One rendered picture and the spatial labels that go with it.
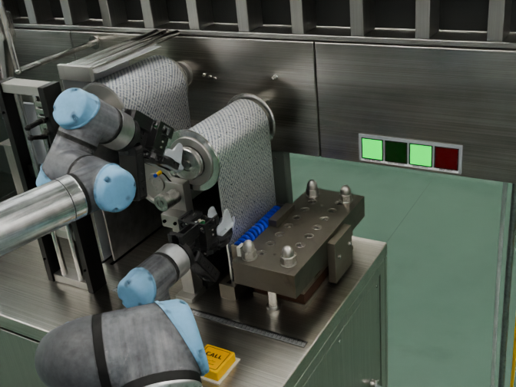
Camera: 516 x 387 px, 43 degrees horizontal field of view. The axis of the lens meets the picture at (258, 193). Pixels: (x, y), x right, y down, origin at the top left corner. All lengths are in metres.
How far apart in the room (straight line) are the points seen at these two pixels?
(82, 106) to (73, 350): 0.44
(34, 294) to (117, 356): 0.87
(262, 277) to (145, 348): 0.59
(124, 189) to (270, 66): 0.70
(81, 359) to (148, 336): 0.09
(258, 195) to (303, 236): 0.16
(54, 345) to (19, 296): 0.84
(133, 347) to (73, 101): 0.47
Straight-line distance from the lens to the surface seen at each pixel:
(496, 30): 1.47
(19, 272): 1.91
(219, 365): 1.39
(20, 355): 1.87
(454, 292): 3.18
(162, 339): 0.94
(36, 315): 1.72
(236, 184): 1.54
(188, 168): 1.47
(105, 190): 1.08
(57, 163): 1.20
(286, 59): 1.65
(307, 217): 1.65
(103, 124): 1.23
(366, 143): 1.63
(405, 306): 3.07
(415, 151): 1.59
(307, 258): 1.49
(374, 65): 1.56
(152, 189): 1.60
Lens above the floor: 1.83
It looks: 26 degrees down
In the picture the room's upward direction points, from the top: 6 degrees counter-clockwise
